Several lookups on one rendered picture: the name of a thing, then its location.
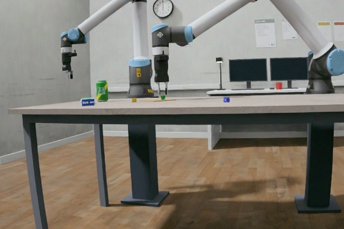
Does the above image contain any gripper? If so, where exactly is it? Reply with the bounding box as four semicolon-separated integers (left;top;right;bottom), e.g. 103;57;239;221
153;54;170;96
61;53;74;80

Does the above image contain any green drink can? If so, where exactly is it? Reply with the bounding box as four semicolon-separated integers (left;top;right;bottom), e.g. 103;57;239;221
96;80;109;103

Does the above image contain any beige table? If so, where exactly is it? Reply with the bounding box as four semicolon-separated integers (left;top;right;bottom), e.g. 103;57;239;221
7;94;344;229

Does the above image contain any black desk lamp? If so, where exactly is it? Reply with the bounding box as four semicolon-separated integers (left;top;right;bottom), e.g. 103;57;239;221
216;57;226;90

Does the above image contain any white desk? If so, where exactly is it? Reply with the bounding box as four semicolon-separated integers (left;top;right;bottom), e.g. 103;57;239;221
206;88;309;151

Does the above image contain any black computer monitor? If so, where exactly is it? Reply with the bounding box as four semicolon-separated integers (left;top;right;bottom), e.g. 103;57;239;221
228;58;268;89
270;57;309;89

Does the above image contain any white notice with yellow header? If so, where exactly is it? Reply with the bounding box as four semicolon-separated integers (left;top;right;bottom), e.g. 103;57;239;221
317;21;332;42

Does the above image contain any white notice with orange header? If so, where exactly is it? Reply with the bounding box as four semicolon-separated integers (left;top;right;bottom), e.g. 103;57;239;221
333;21;344;42

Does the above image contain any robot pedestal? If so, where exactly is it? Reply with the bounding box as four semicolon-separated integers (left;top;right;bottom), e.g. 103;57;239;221
120;94;170;208
294;91;342;214

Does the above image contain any round wall clock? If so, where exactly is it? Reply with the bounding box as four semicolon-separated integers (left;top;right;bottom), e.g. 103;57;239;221
152;0;174;19

